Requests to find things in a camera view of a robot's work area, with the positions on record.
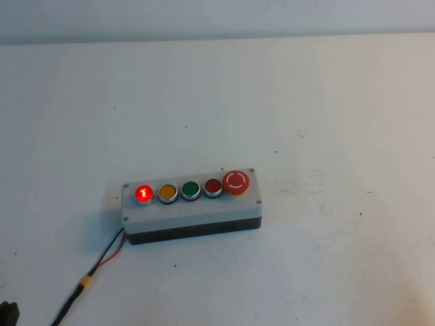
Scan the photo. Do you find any thin black wire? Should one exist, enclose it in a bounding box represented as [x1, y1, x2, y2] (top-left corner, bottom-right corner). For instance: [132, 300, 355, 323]
[90, 228, 125, 272]

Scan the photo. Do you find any dark red push button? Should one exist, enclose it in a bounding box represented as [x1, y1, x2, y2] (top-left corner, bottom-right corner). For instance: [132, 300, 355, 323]
[203, 178, 224, 198]

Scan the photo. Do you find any green push button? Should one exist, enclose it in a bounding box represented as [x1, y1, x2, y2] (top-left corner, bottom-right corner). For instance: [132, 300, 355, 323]
[179, 181, 201, 202]

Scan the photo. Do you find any grey and black control box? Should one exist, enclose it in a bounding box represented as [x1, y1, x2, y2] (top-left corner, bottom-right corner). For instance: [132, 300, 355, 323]
[121, 168, 264, 246]

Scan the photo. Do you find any red emergency stop mushroom button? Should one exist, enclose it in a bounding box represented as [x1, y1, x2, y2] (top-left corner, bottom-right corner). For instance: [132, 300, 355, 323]
[222, 170, 251, 197]

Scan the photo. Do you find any red illuminated push button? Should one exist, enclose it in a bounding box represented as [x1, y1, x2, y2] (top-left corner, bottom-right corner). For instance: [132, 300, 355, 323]
[135, 184, 155, 207]

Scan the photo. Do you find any thin red wire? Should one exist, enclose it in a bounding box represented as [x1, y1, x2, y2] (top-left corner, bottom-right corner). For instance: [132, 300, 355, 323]
[96, 234, 126, 269]

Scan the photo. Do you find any yellow push button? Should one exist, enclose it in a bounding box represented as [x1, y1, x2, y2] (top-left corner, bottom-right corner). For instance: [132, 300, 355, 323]
[158, 183, 179, 206]

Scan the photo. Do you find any black sleeved cable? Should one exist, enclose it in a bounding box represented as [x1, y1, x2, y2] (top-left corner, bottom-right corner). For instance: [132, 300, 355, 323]
[50, 282, 86, 326]

